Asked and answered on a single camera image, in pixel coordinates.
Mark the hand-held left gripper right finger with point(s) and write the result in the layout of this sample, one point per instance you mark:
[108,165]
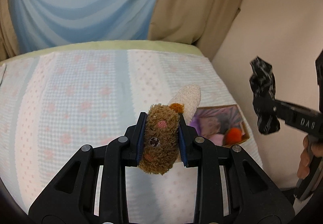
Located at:
[183,145]

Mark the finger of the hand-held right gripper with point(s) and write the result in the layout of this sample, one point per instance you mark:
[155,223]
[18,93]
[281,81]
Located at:
[319,82]
[281,109]

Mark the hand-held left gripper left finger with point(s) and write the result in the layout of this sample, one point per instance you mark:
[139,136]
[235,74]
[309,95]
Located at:
[141,135]

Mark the brown bear plush sock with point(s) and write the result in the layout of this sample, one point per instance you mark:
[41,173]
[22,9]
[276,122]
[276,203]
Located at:
[159,138]

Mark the purple packet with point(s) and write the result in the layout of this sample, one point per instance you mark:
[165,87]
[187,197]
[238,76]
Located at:
[195,125]

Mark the black patterned sock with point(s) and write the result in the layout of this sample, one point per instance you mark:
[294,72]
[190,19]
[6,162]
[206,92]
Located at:
[263,92]

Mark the pale pink soft puff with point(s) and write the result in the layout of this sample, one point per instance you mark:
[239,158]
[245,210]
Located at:
[217,139]

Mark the pink striped cardboard box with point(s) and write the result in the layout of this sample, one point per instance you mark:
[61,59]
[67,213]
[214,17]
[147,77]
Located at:
[217,112]

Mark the orange pompom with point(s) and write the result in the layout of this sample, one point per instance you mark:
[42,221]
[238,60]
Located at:
[233,136]

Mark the person's right hand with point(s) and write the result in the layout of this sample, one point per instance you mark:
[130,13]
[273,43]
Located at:
[304,160]

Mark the green bed sheet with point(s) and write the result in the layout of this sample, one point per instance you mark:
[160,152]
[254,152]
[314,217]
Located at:
[113,44]

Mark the light blue hanging cloth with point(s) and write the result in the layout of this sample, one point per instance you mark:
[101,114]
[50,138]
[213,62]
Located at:
[83,4]

